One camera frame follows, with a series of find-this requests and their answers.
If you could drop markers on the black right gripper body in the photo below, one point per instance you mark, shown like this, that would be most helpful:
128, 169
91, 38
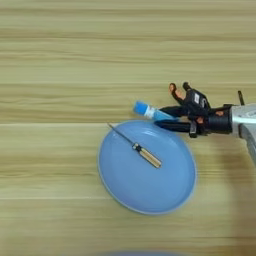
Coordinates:
216, 121

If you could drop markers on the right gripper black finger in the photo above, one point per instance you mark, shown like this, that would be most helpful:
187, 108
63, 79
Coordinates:
175, 126
175, 111

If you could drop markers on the blue glue tube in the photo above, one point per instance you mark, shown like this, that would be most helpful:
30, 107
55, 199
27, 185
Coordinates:
146, 110

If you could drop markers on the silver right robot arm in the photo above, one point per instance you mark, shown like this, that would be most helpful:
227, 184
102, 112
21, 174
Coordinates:
246, 116

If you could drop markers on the small black box white label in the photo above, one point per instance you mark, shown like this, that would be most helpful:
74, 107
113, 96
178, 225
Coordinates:
196, 100

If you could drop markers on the round blue plate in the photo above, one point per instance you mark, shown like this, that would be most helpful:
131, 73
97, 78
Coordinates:
160, 190

